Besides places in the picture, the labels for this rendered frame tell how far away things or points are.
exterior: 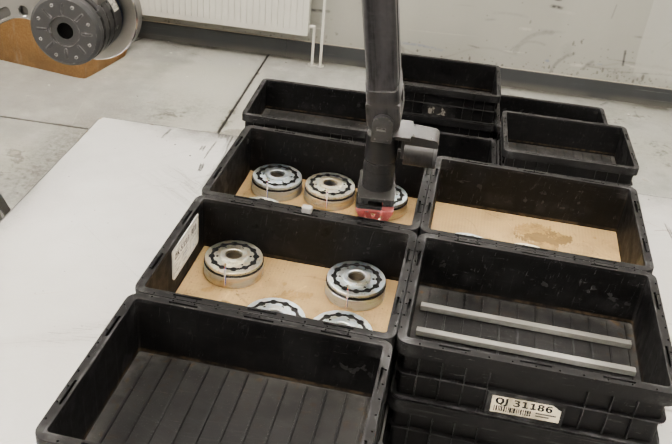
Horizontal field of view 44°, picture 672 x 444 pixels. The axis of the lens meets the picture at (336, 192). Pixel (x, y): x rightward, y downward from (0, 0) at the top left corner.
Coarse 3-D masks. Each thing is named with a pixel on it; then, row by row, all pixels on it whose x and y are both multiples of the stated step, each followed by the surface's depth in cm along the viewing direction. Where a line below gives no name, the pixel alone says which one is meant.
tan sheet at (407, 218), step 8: (248, 176) 178; (248, 184) 175; (304, 184) 176; (240, 192) 172; (248, 192) 172; (296, 200) 171; (304, 200) 171; (408, 200) 174; (416, 200) 174; (352, 208) 170; (408, 208) 171; (408, 216) 169; (408, 224) 166
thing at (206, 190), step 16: (256, 128) 175; (272, 128) 176; (240, 144) 169; (352, 144) 172; (224, 160) 162; (208, 192) 151; (288, 208) 149; (416, 208) 152; (384, 224) 147; (400, 224) 147; (416, 224) 148
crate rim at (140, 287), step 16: (192, 208) 146; (256, 208) 148; (272, 208) 148; (336, 224) 147; (352, 224) 146; (368, 224) 146; (176, 240) 138; (416, 240) 143; (160, 256) 134; (144, 272) 129; (400, 272) 135; (144, 288) 126; (400, 288) 131; (208, 304) 124; (224, 304) 124; (400, 304) 128; (288, 320) 122; (304, 320) 123; (320, 320) 123; (368, 336) 121; (384, 336) 121
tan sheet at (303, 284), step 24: (264, 264) 151; (288, 264) 151; (192, 288) 143; (216, 288) 144; (240, 288) 144; (264, 288) 145; (288, 288) 145; (312, 288) 146; (312, 312) 140; (360, 312) 141; (384, 312) 142
